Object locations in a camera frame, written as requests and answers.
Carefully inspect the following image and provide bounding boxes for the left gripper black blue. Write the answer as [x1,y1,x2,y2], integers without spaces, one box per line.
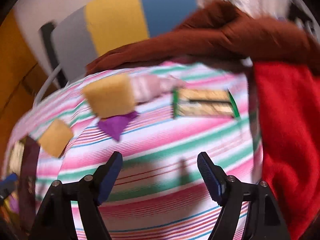
[0,173,18,201]

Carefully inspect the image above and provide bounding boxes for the maroon gold storage box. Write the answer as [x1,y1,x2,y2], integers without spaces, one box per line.
[4,136,40,233]

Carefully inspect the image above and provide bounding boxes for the small yellow sponge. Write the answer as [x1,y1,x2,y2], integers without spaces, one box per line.
[37,119,73,158]

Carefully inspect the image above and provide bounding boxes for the purple snack packet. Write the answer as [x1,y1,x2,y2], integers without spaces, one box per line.
[98,111,139,142]

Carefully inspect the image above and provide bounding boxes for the red fleece blanket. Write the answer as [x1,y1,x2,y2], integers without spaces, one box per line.
[253,62,319,239]

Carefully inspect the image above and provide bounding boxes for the large yellow sponge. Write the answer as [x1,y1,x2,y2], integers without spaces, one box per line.
[82,74,136,119]

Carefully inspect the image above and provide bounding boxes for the cracker packet green edges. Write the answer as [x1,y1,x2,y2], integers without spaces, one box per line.
[172,88,240,118]

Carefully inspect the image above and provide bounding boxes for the wooden cabinet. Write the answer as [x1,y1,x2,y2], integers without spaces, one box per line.
[0,10,48,162]

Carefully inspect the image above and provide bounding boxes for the striped pink tablecloth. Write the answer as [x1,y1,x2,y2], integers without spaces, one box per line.
[8,62,263,239]

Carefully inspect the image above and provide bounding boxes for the pink striped sock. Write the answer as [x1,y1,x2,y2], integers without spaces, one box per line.
[130,74,187,103]

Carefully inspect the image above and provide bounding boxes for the brown down jacket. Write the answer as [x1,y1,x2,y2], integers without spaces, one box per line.
[86,0,319,75]

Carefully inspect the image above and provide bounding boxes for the grey yellow blue chair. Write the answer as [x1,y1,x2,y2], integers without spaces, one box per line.
[33,0,197,106]

